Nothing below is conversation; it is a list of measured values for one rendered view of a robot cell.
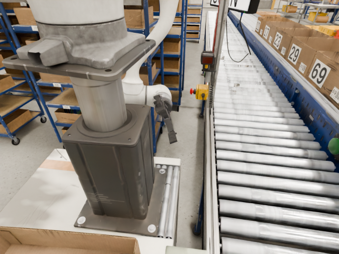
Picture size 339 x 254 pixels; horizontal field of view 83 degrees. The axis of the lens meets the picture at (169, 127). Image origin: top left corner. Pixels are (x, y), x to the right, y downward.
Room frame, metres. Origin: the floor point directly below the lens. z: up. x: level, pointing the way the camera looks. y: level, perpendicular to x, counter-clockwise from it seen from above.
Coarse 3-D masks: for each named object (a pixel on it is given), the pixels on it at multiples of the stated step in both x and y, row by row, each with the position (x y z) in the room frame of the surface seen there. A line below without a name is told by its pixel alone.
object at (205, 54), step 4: (204, 52) 0.98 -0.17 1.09; (208, 52) 0.98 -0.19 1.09; (212, 52) 0.98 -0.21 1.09; (204, 56) 0.93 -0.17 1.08; (208, 56) 0.93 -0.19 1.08; (212, 56) 0.93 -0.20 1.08; (200, 60) 0.96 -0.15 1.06; (204, 60) 0.93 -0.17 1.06; (208, 60) 0.92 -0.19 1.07; (212, 60) 0.92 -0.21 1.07; (204, 64) 0.93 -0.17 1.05; (208, 64) 0.92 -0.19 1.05; (212, 64) 0.92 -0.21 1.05; (204, 68) 0.98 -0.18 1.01; (208, 68) 0.98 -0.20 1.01
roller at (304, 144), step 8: (216, 136) 0.75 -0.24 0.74; (224, 136) 0.74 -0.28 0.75; (232, 136) 0.74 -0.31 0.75; (240, 136) 0.74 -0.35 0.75; (248, 136) 0.74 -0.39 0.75; (256, 136) 0.74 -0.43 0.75; (256, 144) 0.71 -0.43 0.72; (264, 144) 0.70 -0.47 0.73; (272, 144) 0.70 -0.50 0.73; (280, 144) 0.69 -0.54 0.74; (288, 144) 0.69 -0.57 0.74; (296, 144) 0.69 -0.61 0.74; (304, 144) 0.69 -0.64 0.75; (312, 144) 0.68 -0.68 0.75
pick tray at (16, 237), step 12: (0, 228) 0.24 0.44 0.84; (12, 228) 0.24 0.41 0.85; (24, 228) 0.24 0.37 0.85; (36, 228) 0.24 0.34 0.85; (0, 240) 0.23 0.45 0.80; (12, 240) 0.24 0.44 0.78; (24, 240) 0.24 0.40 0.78; (36, 240) 0.24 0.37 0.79; (48, 240) 0.24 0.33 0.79; (60, 240) 0.23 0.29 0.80; (72, 240) 0.23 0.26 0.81; (84, 240) 0.23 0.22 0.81; (96, 240) 0.23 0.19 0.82; (108, 240) 0.22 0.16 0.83; (120, 240) 0.22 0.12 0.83; (132, 240) 0.22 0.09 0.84; (0, 252) 0.21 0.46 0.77; (12, 252) 0.22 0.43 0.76; (24, 252) 0.22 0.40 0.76; (36, 252) 0.22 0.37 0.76; (48, 252) 0.22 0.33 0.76; (60, 252) 0.22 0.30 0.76; (72, 252) 0.22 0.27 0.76; (84, 252) 0.22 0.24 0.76; (96, 252) 0.22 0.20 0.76; (108, 252) 0.22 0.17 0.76; (120, 252) 0.22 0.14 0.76; (132, 252) 0.22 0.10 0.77
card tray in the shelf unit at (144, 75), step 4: (152, 64) 1.63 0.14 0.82; (140, 68) 1.64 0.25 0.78; (144, 68) 1.64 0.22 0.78; (152, 68) 1.49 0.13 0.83; (140, 72) 1.62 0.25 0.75; (144, 72) 1.62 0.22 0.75; (152, 72) 1.49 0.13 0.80; (124, 76) 1.35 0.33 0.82; (140, 76) 1.34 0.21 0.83; (144, 76) 1.33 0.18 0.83; (152, 76) 1.48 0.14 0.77; (144, 80) 1.33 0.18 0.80; (144, 84) 1.33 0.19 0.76; (148, 84) 1.34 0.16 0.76
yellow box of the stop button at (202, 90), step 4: (200, 84) 1.08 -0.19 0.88; (196, 88) 1.03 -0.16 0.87; (200, 88) 1.02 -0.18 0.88; (204, 88) 1.02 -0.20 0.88; (208, 88) 1.04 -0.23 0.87; (196, 92) 1.02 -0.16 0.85; (200, 92) 1.02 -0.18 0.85; (204, 92) 1.01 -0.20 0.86; (196, 96) 1.02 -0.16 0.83; (200, 96) 1.02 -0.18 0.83; (204, 96) 0.99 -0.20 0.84
